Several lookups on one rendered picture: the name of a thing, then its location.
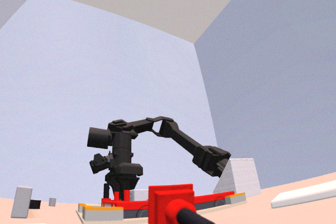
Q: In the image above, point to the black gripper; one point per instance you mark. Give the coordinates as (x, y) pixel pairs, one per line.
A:
(123, 176)

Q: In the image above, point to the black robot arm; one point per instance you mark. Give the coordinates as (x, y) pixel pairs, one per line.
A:
(210, 159)

